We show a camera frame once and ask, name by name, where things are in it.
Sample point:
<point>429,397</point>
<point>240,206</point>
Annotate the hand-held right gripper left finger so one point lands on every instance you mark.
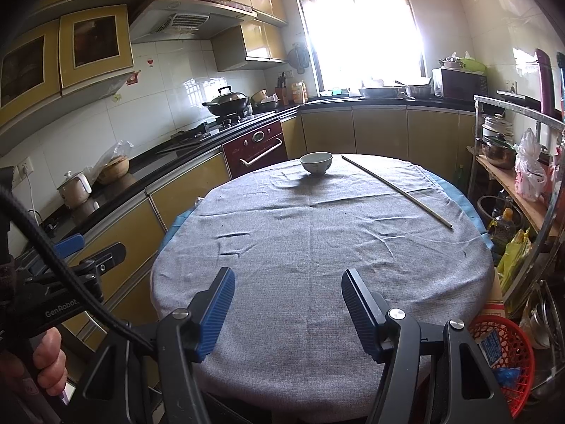
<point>216,313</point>

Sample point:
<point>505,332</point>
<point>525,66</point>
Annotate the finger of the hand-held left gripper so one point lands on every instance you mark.
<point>71,244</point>
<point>103,263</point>

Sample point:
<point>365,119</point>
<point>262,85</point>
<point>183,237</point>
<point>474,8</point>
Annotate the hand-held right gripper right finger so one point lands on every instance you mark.
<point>362,313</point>

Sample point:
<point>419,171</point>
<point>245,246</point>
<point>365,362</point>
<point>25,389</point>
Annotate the red plastic basket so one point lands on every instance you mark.
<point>516,344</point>

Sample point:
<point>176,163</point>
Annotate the person's left hand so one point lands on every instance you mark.
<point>52,357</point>

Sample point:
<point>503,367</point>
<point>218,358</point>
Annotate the grey tablecloth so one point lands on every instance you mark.
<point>322,238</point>

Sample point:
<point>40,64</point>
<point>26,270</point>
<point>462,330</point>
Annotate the brown clay pot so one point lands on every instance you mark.
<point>113,168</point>

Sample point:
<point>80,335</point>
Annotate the long thin wooden stick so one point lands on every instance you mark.
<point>397,191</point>

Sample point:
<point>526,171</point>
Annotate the white ceramic bowl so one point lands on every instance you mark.
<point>316,162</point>

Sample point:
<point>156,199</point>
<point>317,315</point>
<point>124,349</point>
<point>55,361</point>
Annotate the yellow plastic bag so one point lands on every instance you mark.
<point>514,258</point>

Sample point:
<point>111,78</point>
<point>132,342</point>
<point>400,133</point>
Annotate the cooking oil bottle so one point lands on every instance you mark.
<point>502,229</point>

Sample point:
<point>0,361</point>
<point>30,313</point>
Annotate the maroon built-in oven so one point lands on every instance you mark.
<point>258,148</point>

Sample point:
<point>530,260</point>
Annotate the gas stove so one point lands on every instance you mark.
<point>212,128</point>

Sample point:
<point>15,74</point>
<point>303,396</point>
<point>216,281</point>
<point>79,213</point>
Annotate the yellow lower kitchen cabinets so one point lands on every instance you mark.
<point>379,130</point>

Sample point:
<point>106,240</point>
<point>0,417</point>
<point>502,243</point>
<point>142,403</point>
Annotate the black wok with lid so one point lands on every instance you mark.
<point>227,101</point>

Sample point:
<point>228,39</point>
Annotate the steel cooking pot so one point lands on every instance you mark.
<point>499,152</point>

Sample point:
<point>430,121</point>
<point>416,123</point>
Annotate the metal storage rack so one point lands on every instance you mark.
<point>543,203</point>

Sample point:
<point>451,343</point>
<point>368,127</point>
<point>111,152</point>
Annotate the white and pink plastic bag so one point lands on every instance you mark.
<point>529,172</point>

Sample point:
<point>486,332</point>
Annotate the steel basin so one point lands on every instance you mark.
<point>384,92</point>

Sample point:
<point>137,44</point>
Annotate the yellow seasoning containers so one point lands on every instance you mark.
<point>299,92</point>

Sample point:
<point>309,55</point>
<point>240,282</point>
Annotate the knife block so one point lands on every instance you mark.
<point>281,88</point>

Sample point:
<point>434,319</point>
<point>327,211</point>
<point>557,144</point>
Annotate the black microwave oven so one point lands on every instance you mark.
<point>461,84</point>

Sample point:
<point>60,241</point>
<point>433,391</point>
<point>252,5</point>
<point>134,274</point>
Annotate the range hood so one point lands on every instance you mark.
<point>194,17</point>

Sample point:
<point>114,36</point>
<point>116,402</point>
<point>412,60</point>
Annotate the kitchen window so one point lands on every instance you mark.
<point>359,26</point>

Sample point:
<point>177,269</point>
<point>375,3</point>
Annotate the purple thermos bottle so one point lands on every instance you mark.
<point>545,81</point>

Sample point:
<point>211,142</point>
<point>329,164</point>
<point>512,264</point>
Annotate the white wall socket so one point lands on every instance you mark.
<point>23,168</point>

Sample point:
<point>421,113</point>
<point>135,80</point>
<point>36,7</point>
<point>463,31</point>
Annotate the yellow glass-door wall cabinets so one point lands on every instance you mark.
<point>70,51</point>

